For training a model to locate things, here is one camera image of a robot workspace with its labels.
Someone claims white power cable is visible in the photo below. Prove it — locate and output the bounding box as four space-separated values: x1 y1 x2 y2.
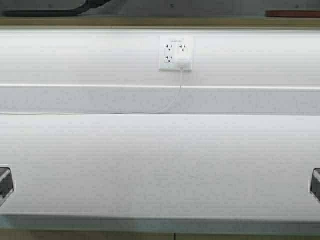
0 67 184 116

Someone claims white wall outlet plate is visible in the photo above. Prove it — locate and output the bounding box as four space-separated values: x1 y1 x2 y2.
159 35 194 72

